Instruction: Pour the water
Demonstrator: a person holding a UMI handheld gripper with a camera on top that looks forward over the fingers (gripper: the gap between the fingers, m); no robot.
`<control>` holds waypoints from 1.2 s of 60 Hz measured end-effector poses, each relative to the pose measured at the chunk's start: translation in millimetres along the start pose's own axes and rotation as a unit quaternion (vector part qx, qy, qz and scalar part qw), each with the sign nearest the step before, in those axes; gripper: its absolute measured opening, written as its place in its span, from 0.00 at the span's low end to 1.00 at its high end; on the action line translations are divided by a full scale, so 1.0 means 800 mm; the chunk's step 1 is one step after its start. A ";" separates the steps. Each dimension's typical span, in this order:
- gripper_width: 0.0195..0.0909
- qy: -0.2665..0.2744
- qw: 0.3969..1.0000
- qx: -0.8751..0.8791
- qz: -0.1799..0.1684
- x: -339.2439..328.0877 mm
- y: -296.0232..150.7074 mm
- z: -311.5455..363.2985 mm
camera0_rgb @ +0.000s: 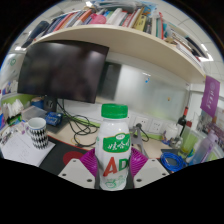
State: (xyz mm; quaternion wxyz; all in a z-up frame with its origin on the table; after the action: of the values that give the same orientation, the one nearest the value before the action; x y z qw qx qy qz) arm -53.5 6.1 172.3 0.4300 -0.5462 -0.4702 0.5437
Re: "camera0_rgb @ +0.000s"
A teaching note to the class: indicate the dark wine bottle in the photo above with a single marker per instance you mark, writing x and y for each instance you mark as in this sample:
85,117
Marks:
182,121

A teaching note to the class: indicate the white tissue stack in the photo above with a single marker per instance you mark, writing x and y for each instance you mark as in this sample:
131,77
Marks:
12,110

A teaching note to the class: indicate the white drink bottle green cap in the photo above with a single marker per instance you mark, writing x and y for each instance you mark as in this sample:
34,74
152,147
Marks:
112,146

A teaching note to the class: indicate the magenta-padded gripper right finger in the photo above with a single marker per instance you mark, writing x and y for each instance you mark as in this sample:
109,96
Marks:
150,170

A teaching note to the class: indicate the blue circuit board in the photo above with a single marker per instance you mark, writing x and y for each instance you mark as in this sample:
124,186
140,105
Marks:
54,118

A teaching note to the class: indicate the black-white diamond pattern mug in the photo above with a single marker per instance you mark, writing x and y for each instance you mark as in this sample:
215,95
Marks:
37,133

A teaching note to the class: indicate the white wall socket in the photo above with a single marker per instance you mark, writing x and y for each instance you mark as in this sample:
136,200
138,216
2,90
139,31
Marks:
143,120
156,126

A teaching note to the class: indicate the black desk mat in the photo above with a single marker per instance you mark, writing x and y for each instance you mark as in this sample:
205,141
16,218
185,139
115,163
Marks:
63,146

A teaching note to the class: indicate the purple pennant flag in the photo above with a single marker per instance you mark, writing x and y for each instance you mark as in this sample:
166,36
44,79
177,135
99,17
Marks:
210,96

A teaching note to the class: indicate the ceiling lights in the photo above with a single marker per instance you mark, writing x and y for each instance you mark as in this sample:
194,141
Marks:
205,53

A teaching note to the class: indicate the group photo poster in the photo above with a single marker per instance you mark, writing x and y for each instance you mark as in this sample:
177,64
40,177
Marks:
213,126

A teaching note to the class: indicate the clear plastic box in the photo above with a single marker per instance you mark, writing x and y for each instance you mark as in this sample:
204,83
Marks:
33,113

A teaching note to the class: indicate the grey metal laptop stand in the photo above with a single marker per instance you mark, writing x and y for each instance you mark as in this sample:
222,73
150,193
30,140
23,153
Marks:
137,140

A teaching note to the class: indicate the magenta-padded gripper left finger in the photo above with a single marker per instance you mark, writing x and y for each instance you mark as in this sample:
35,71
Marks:
78,171

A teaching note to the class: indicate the black computer monitor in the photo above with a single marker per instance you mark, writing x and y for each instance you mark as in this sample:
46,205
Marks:
63,70

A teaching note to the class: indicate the flat round red coaster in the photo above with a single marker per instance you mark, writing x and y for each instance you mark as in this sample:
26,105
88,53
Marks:
71,157

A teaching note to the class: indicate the translucent purple water bottle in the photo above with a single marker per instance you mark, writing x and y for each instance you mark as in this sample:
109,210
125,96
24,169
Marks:
205,150

